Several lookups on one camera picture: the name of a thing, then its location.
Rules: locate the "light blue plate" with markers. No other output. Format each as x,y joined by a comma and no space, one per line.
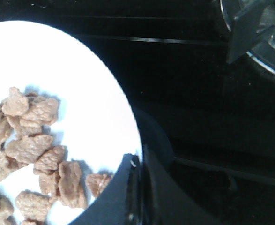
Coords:
95,121

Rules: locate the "pile of brown meat pieces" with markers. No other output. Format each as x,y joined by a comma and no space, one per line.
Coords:
23,142

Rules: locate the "black glass cooktop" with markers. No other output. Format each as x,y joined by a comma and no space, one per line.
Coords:
169,56

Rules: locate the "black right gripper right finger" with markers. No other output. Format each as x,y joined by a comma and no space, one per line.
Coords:
164,202

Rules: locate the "right black pan support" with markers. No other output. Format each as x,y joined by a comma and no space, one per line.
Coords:
251,24

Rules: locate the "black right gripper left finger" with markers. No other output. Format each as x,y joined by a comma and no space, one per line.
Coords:
118,204

